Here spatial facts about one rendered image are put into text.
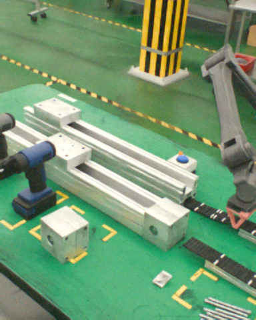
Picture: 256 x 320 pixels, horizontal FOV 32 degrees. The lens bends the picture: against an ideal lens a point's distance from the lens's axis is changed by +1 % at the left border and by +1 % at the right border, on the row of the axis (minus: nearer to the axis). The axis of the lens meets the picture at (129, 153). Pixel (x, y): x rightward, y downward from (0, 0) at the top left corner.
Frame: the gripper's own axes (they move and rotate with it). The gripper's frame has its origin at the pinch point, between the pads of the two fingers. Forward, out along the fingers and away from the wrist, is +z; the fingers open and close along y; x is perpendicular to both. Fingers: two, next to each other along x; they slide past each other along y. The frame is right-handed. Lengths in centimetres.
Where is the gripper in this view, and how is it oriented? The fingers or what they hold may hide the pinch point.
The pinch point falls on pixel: (239, 221)
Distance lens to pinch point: 141.4
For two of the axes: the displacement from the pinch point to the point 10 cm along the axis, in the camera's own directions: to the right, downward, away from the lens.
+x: 7.5, 3.7, -5.4
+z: -0.7, 8.6, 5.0
